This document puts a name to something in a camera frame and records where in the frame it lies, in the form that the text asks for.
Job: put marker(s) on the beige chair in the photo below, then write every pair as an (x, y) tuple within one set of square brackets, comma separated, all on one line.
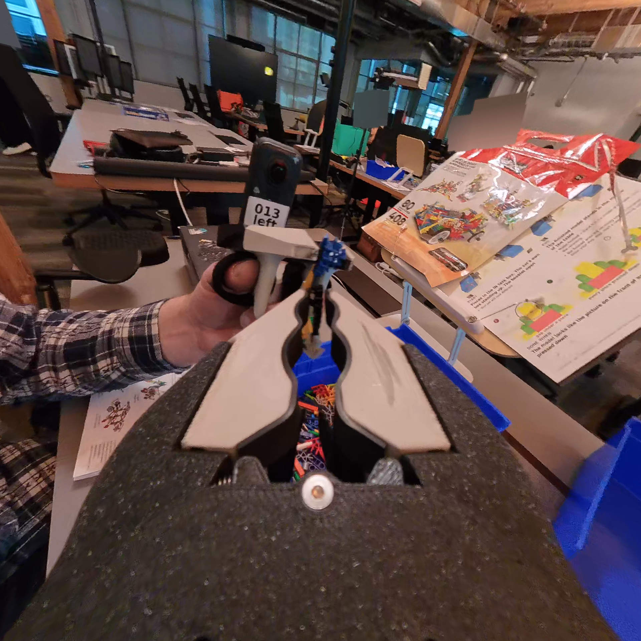
[(411, 155)]

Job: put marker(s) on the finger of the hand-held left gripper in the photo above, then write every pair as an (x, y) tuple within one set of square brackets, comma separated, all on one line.
[(285, 243)]

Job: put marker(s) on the printed toy model leaflet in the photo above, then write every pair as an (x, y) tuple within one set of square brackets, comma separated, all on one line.
[(120, 421)]

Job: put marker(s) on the black cardboard box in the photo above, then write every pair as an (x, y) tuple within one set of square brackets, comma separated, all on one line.
[(205, 250)]

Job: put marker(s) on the person's left hand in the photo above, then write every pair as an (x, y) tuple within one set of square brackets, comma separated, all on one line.
[(200, 321)]

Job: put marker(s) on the black computer monitor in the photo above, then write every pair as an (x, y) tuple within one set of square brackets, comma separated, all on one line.
[(242, 70)]

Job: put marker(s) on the blue plastic bin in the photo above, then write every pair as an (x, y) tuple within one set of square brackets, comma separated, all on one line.
[(601, 521), (441, 371)]

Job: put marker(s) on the toy set packaging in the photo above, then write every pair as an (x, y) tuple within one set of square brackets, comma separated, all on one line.
[(481, 210)]

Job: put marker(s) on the black office chair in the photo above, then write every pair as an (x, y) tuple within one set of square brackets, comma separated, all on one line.
[(60, 200)]

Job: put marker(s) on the black metal pole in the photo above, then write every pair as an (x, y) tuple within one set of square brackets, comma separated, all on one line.
[(336, 90)]

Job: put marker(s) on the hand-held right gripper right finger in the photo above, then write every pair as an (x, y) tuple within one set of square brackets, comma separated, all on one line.
[(396, 401)]

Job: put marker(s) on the small blue tray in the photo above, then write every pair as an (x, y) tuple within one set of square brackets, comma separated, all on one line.
[(383, 171)]

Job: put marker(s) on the building instruction sheet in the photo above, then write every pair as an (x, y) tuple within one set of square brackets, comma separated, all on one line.
[(571, 290)]

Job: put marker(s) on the pile of colourful toy pieces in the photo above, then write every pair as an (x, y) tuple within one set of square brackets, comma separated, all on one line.
[(312, 431)]

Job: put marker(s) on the person's left forearm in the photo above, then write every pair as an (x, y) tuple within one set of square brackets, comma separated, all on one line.
[(80, 351)]

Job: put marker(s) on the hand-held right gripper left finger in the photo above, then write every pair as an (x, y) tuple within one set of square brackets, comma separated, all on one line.
[(240, 401)]

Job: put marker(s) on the blue connector orange rod piece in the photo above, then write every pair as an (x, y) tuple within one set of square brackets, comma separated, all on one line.
[(329, 262)]

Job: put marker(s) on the black flat pad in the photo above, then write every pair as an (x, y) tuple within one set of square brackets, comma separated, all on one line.
[(366, 285)]

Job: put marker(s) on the long wooden desk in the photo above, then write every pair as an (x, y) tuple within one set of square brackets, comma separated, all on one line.
[(130, 170)]

